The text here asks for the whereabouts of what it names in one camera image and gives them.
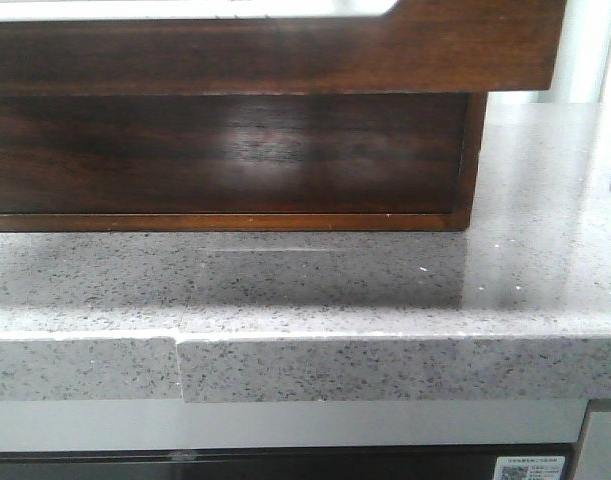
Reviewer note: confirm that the dark wooden drawer cabinet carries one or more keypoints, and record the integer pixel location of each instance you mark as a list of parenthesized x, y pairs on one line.
[(472, 160)]

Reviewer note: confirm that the grey under-counter cabinet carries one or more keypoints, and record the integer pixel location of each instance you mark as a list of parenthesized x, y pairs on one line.
[(594, 461)]

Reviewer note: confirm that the wooden drawer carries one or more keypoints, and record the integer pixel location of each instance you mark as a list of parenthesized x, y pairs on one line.
[(416, 47), (225, 155)]

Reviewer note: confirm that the white curtain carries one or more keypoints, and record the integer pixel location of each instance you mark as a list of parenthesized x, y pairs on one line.
[(583, 67)]

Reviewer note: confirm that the white QR code label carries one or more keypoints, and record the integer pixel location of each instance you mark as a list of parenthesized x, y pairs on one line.
[(529, 468)]

